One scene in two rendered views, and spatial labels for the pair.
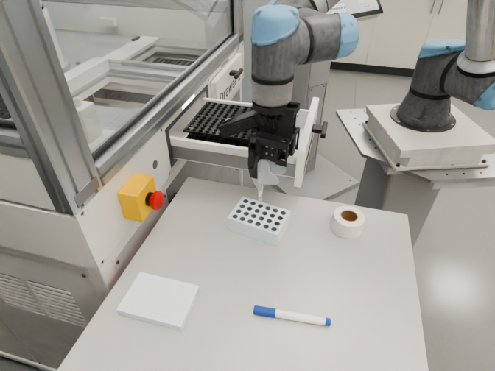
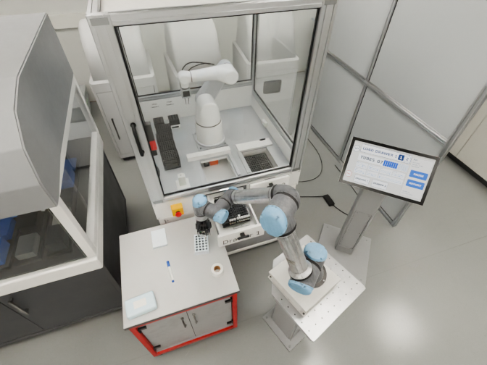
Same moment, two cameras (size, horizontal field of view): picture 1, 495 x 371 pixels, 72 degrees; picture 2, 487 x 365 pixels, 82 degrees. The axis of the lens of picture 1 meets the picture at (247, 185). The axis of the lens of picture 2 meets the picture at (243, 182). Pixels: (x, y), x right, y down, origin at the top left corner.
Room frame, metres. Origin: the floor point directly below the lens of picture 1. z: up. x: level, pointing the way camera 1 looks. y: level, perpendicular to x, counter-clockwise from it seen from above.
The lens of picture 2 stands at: (0.25, -0.92, 2.31)
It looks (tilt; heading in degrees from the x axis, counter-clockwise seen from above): 46 degrees down; 55
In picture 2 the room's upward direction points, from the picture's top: 1 degrees clockwise
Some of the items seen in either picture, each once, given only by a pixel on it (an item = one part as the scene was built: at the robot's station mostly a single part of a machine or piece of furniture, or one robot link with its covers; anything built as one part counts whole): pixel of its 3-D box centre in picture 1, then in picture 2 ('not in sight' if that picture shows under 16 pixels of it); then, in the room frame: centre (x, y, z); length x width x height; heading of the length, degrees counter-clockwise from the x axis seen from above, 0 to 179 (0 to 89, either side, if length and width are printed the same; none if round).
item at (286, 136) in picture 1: (273, 129); (203, 224); (0.59, -0.05, 1.01); 0.09 x 0.08 x 0.12; 65
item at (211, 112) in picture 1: (234, 129); (231, 210); (0.83, 0.04, 0.87); 0.22 x 0.18 x 0.06; 75
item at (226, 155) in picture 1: (231, 131); (230, 209); (0.83, 0.04, 0.86); 0.40 x 0.26 x 0.06; 75
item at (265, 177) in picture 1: (266, 177); not in sight; (0.57, -0.04, 0.90); 0.06 x 0.03 x 0.09; 65
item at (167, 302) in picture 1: (159, 299); (159, 238); (0.37, 0.16, 0.77); 0.13 x 0.09 x 0.02; 75
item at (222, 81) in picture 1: (227, 81); (269, 185); (1.16, 0.07, 0.87); 0.29 x 0.02 x 0.11; 165
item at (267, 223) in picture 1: (258, 220); (201, 244); (0.57, -0.03, 0.78); 0.12 x 0.08 x 0.04; 65
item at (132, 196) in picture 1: (140, 196); (177, 210); (0.54, 0.22, 0.88); 0.07 x 0.05 x 0.07; 165
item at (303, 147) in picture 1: (307, 138); (241, 235); (0.77, -0.16, 0.87); 0.29 x 0.02 x 0.11; 165
